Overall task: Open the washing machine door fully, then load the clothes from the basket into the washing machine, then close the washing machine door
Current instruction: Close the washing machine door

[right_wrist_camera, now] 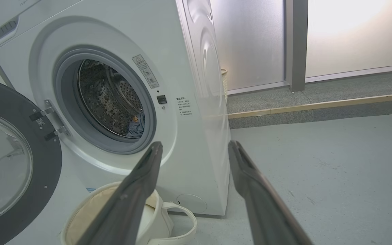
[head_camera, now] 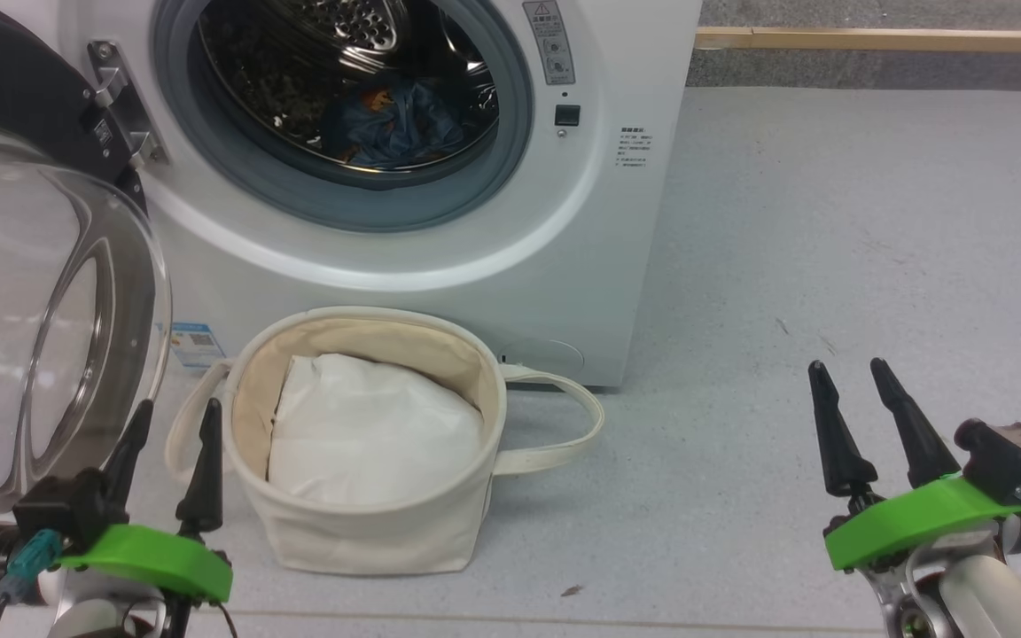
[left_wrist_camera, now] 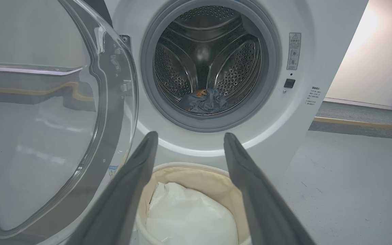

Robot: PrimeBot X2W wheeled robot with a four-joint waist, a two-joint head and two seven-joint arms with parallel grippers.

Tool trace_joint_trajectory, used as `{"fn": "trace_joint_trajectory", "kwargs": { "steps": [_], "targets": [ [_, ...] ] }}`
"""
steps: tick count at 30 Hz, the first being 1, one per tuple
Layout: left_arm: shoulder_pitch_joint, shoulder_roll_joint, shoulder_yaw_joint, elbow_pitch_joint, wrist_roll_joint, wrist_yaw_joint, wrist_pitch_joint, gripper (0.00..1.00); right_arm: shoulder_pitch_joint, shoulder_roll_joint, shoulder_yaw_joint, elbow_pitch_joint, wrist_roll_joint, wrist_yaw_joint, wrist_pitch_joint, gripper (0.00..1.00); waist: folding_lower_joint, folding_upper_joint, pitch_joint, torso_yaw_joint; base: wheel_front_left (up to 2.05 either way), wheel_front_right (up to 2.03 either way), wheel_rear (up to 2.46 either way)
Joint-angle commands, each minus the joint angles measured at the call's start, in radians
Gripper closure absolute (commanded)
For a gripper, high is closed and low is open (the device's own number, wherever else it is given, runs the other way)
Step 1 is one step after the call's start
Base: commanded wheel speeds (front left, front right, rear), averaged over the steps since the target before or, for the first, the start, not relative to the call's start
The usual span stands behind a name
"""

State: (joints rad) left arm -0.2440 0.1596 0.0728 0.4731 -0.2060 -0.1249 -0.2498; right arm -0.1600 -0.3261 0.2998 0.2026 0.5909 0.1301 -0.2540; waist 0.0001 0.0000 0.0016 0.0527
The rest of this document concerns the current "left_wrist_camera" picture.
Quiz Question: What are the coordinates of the blue orange patterned garment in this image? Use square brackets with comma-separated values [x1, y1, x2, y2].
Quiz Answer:
[178, 88, 229, 115]

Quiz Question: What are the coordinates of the grey warning label sticker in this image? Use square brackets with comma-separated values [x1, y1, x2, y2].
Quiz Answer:
[287, 32, 301, 71]

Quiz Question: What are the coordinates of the grey rubber door gasket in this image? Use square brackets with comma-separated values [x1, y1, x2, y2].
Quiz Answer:
[141, 0, 282, 132]

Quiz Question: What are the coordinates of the silver wall rail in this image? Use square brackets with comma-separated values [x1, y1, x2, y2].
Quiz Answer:
[0, 63, 85, 76]

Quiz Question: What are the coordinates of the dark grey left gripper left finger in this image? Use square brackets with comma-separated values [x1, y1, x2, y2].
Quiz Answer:
[65, 131, 159, 245]

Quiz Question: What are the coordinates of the white cloth bundle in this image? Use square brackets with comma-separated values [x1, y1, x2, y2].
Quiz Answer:
[145, 181, 240, 245]

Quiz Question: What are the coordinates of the white washing machine body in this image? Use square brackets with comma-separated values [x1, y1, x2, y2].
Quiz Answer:
[102, 0, 369, 191]

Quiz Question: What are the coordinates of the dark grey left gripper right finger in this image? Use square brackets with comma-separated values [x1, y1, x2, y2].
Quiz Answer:
[223, 132, 316, 245]

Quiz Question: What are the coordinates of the round dark glass washer door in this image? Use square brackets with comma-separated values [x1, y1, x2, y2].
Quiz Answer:
[0, 0, 139, 245]

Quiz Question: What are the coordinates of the small printed text label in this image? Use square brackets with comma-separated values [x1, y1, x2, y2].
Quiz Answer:
[305, 85, 322, 107]

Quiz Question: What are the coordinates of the perforated steel washer drum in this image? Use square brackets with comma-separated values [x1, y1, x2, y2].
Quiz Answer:
[153, 5, 262, 116]

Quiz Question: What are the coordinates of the cream canvas laundry basket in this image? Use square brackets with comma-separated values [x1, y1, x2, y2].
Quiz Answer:
[135, 162, 252, 245]

